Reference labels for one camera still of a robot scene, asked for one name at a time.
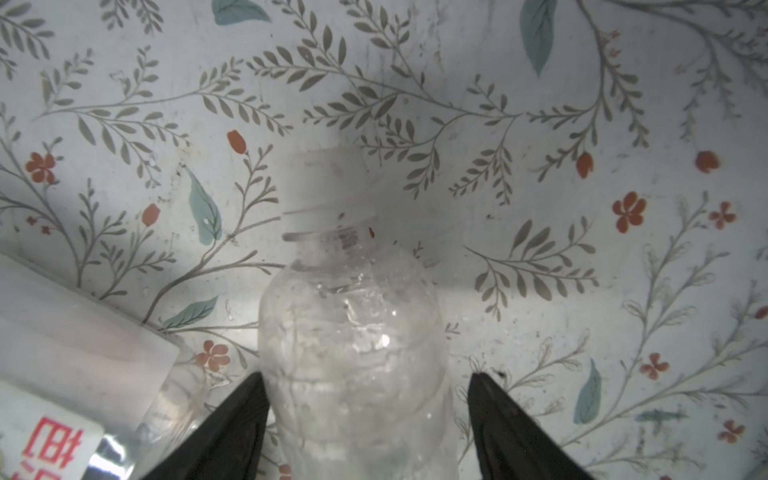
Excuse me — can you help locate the clear bottle watermelon label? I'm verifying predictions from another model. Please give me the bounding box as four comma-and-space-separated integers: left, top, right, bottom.
1, 256, 208, 479

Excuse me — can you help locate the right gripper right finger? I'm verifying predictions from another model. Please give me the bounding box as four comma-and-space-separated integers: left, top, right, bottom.
468, 373, 591, 480

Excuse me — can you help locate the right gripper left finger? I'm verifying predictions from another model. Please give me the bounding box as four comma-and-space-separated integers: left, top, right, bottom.
144, 372, 270, 480

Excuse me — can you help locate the clear bottle white cap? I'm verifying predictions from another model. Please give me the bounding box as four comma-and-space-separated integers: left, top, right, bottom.
258, 147, 459, 479

